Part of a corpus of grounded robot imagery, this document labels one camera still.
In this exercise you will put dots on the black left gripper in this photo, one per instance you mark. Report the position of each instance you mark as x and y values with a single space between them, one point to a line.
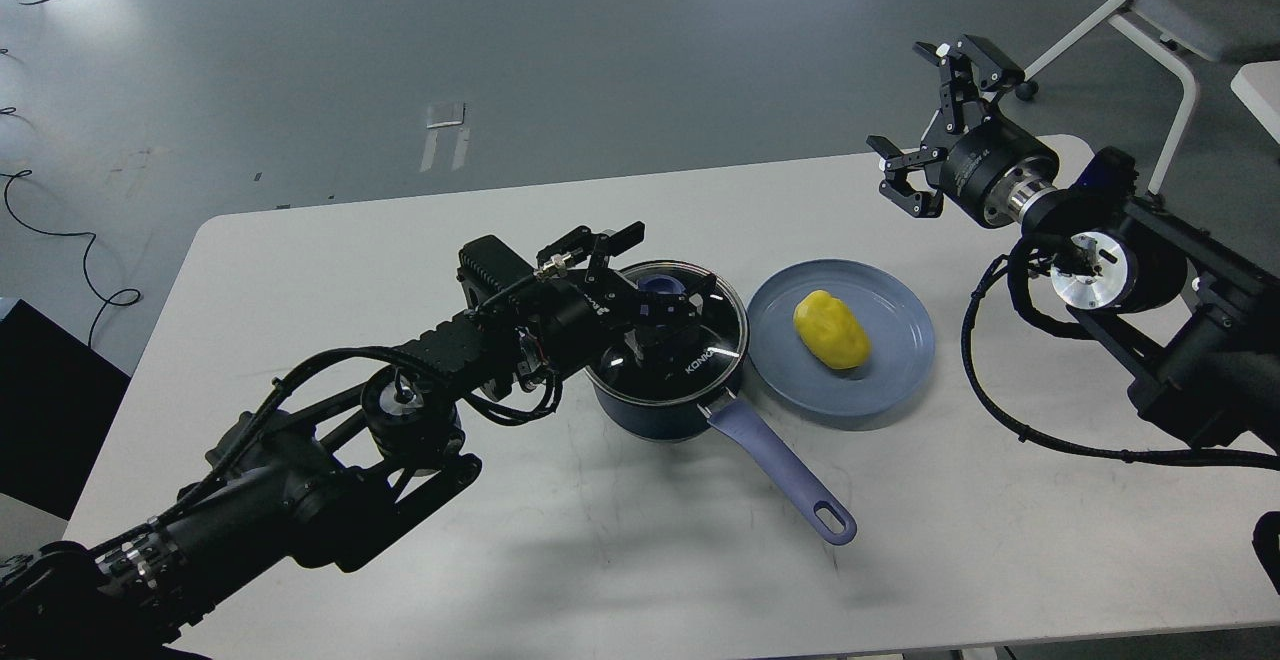
579 314

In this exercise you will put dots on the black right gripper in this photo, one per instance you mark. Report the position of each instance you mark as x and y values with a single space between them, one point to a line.
988 156

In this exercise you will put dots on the glass pot lid blue knob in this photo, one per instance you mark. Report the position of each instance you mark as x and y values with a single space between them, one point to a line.
675 361

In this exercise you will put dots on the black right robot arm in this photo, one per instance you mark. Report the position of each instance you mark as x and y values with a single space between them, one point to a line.
1193 323

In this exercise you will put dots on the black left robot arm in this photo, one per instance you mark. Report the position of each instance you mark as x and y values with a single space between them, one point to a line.
348 453

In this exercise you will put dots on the yellow potato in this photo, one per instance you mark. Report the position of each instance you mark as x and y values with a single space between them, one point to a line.
830 331

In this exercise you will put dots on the blue round plate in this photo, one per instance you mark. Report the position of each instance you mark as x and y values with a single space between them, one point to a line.
899 327

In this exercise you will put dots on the white grey office chair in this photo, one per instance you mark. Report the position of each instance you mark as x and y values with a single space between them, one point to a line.
1220 31

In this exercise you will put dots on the white table at right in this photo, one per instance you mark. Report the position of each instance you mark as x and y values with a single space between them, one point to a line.
1256 86

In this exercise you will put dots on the black box at left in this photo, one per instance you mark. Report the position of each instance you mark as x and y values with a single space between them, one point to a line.
58 402

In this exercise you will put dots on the dark blue saucepan purple handle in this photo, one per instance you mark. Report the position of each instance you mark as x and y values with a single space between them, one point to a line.
723 409

